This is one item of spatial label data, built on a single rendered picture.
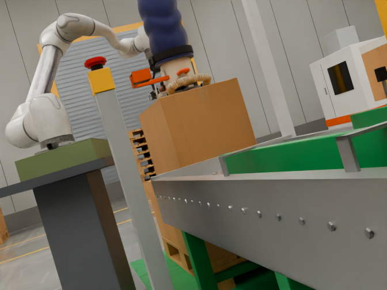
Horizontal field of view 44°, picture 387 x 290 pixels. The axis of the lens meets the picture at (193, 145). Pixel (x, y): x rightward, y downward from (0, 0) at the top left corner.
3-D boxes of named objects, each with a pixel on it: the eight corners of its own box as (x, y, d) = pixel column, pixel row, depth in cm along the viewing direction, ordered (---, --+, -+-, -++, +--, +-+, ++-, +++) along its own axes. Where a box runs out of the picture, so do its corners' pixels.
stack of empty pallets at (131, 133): (196, 181, 942) (177, 117, 942) (142, 198, 911) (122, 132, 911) (180, 182, 1066) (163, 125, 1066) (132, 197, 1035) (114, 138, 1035)
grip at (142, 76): (152, 77, 223) (148, 67, 223) (134, 82, 221) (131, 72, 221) (149, 81, 231) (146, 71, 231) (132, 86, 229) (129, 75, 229)
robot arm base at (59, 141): (30, 156, 211) (27, 144, 211) (47, 156, 233) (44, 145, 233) (70, 144, 211) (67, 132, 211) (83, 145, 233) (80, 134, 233)
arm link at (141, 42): (162, 46, 303) (147, 53, 311) (155, 22, 303) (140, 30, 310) (151, 46, 294) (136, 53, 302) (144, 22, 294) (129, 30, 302)
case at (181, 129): (261, 156, 233) (236, 76, 233) (184, 181, 222) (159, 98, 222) (220, 162, 291) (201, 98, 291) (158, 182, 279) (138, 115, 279)
